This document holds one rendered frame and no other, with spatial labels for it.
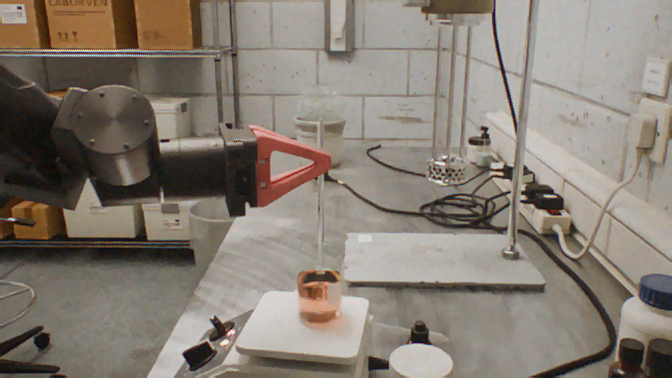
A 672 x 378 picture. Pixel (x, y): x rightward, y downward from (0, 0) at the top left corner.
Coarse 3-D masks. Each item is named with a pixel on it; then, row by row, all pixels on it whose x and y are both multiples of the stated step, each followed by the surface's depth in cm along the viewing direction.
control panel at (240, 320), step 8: (248, 312) 67; (232, 320) 68; (240, 320) 66; (240, 328) 63; (208, 336) 67; (224, 336) 64; (232, 336) 62; (216, 344) 63; (224, 344) 61; (232, 344) 60; (224, 352) 59; (216, 360) 58; (184, 368) 61; (200, 368) 59; (208, 368) 57; (176, 376) 60; (184, 376) 59; (192, 376) 58
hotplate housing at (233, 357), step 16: (368, 320) 65; (368, 336) 61; (368, 352) 62; (224, 368) 56; (240, 368) 56; (256, 368) 56; (272, 368) 55; (288, 368) 55; (304, 368) 55; (320, 368) 55; (336, 368) 55; (352, 368) 55; (368, 368) 62; (384, 368) 62
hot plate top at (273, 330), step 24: (264, 312) 62; (288, 312) 62; (360, 312) 62; (240, 336) 57; (264, 336) 57; (288, 336) 57; (312, 336) 57; (336, 336) 57; (360, 336) 57; (312, 360) 54; (336, 360) 54
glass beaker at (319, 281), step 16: (304, 256) 57; (336, 256) 57; (304, 272) 58; (320, 272) 57; (336, 272) 58; (304, 288) 58; (320, 288) 58; (336, 288) 58; (304, 304) 59; (320, 304) 58; (336, 304) 59; (304, 320) 59; (320, 320) 58; (336, 320) 59
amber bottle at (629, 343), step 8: (624, 344) 57; (632, 344) 57; (640, 344) 57; (624, 352) 57; (632, 352) 56; (640, 352) 56; (624, 360) 57; (632, 360) 56; (640, 360) 56; (616, 368) 58; (624, 368) 57; (632, 368) 57; (640, 368) 57; (608, 376) 58; (616, 376) 57; (624, 376) 57; (632, 376) 56
